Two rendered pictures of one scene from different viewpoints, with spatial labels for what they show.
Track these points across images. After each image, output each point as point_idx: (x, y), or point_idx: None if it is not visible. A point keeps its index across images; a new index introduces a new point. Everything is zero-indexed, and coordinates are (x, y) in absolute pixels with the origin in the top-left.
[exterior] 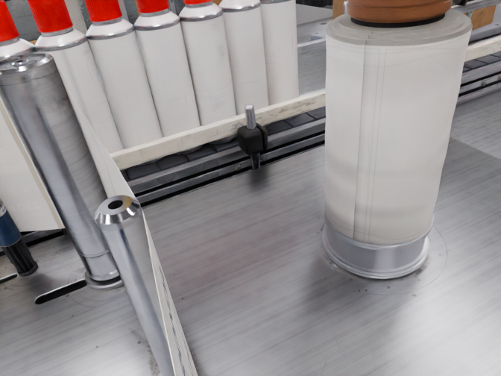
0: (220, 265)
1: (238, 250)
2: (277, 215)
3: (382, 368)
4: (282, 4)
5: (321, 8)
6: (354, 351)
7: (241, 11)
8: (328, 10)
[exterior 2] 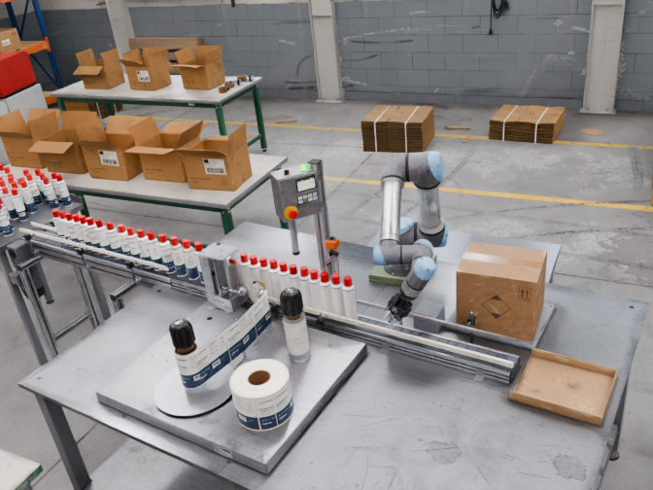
0: (279, 340)
1: (285, 340)
2: None
3: None
4: (344, 291)
5: (551, 266)
6: None
7: (331, 288)
8: (548, 270)
